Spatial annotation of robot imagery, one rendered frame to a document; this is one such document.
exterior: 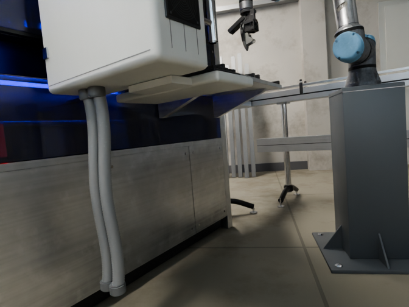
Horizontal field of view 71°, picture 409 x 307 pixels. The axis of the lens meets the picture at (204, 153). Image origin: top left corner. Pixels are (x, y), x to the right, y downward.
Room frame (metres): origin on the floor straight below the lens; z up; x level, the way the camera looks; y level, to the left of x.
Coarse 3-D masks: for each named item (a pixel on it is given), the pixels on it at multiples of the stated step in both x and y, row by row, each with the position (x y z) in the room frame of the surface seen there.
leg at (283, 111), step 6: (282, 102) 2.41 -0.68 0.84; (288, 102) 2.43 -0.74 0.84; (282, 108) 2.43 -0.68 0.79; (282, 114) 2.44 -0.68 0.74; (282, 120) 2.44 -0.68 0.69; (282, 126) 2.44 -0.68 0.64; (282, 132) 2.45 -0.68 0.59; (288, 156) 2.43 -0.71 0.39; (288, 162) 2.43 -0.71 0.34; (288, 168) 2.43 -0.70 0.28; (288, 174) 2.43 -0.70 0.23; (288, 180) 2.43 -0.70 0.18
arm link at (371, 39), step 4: (368, 36) 1.31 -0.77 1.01; (372, 36) 1.32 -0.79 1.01; (368, 40) 1.31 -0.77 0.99; (372, 40) 1.32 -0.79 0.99; (372, 44) 1.31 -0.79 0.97; (372, 48) 1.30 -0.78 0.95; (372, 52) 1.31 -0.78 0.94; (368, 56) 1.29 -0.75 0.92; (372, 56) 1.32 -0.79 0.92; (364, 60) 1.30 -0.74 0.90; (368, 60) 1.31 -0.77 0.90; (372, 60) 1.32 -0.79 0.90; (348, 64) 1.38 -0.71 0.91; (356, 64) 1.32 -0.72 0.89; (360, 64) 1.32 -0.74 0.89; (364, 64) 1.32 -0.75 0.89; (348, 68) 1.39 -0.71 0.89
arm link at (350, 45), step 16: (336, 0) 1.27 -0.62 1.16; (352, 0) 1.25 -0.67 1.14; (336, 16) 1.28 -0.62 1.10; (352, 16) 1.24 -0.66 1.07; (336, 32) 1.27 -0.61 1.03; (352, 32) 1.20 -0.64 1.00; (336, 48) 1.25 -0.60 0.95; (352, 48) 1.21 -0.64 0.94; (368, 48) 1.26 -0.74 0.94; (352, 64) 1.32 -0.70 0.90
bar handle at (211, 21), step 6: (210, 0) 0.78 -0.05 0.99; (210, 6) 0.78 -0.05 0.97; (210, 12) 0.78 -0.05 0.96; (204, 18) 0.76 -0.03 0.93; (210, 18) 0.78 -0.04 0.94; (210, 24) 0.78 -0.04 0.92; (216, 24) 0.79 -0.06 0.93; (210, 30) 0.78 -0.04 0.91; (216, 30) 0.78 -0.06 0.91; (210, 36) 0.78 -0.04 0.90; (216, 36) 0.78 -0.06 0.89; (210, 42) 0.79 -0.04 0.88; (216, 42) 0.79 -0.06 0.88
